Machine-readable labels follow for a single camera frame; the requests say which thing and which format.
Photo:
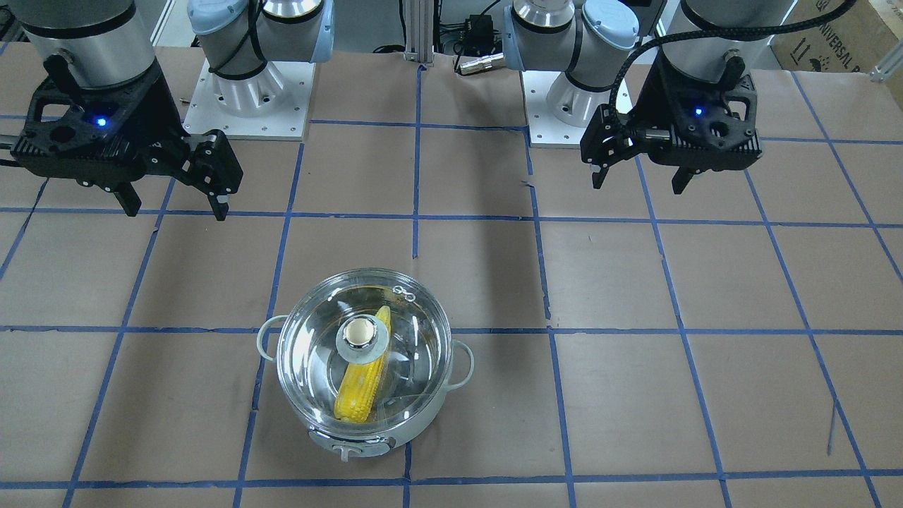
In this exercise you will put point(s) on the pale green electric pot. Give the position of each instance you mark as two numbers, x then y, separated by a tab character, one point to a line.
363	381

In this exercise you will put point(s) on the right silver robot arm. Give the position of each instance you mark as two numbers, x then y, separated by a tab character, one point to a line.
108	43

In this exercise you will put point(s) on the glass pot lid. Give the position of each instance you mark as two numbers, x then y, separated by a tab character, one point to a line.
363	346

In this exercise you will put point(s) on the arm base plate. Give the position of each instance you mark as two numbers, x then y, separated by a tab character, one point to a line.
558	112
274	105

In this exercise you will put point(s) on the cardboard box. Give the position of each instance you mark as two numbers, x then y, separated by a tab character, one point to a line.
855	42

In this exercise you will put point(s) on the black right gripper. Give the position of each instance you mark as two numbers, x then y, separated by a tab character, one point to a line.
171	115

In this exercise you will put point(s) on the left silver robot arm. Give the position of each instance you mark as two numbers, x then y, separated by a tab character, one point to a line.
601	46

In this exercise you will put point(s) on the yellow corn cob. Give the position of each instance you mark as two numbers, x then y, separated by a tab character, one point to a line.
363	341

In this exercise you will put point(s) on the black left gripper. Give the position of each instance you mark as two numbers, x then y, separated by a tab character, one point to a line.
647	106

